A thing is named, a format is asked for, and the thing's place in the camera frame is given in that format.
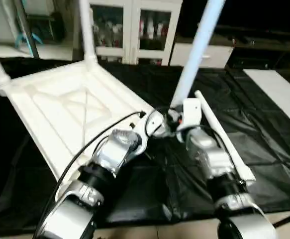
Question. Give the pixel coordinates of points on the white plastic table top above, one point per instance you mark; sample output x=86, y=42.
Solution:
x=60, y=109

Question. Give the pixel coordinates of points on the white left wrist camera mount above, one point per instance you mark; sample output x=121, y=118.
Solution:
x=152, y=124

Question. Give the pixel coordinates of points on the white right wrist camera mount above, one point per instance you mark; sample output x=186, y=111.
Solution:
x=189, y=113

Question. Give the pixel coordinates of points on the teal floor stand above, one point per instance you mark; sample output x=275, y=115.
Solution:
x=26, y=40

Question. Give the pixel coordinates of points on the black plastic mat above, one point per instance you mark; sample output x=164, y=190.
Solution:
x=269, y=144

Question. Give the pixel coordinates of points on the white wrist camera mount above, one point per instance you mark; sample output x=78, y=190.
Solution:
x=152, y=124
x=189, y=113

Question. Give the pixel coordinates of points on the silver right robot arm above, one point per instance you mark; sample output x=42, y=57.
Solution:
x=214, y=164

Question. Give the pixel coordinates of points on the white glass door cabinet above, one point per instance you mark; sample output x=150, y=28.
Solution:
x=130, y=30

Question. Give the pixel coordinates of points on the white drawer unit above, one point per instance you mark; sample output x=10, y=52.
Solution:
x=217, y=55

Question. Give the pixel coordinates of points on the white side table black legs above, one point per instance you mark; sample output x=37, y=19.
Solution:
x=279, y=94

